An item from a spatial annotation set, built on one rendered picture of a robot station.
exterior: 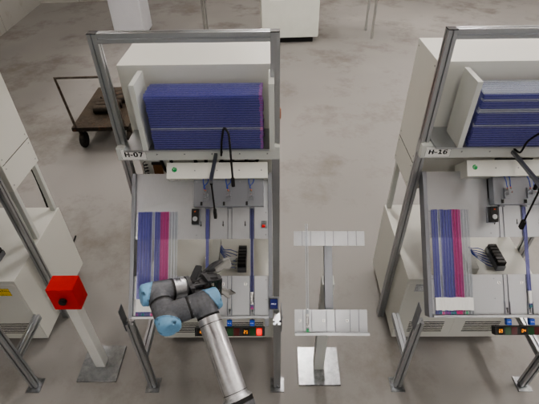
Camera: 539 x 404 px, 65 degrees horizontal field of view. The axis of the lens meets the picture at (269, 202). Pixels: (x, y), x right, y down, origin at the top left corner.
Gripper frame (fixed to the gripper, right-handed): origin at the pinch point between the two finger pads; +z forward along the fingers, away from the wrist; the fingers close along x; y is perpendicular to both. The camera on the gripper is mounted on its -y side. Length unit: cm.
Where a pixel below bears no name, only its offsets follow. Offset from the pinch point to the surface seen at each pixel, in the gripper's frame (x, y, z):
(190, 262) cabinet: -37, -86, 12
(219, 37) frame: 84, -43, 8
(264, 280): -25, -32, 31
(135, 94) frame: 59, -61, -21
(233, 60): 76, -59, 22
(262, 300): -34, -29, 29
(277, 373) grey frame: -93, -40, 48
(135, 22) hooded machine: 130, -662, 110
